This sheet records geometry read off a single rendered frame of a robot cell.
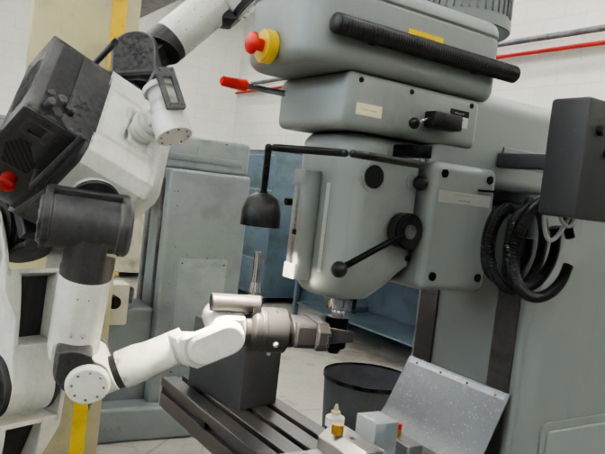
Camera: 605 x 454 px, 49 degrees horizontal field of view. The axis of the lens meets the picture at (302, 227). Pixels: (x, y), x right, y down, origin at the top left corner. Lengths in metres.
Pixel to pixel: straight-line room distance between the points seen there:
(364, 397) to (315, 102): 2.16
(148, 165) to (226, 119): 9.97
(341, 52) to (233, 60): 10.22
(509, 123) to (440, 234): 0.30
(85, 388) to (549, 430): 0.98
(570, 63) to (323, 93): 5.22
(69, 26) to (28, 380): 1.69
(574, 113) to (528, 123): 0.29
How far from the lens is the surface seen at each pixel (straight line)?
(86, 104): 1.27
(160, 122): 1.22
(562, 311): 1.56
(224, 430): 1.55
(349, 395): 3.24
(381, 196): 1.26
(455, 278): 1.39
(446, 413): 1.61
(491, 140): 1.44
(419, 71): 1.28
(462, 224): 1.38
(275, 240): 8.63
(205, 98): 11.09
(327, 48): 1.16
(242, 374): 1.64
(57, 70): 1.29
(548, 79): 6.47
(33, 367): 1.59
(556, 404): 1.61
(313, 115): 1.26
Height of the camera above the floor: 1.51
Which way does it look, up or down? 3 degrees down
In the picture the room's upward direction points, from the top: 7 degrees clockwise
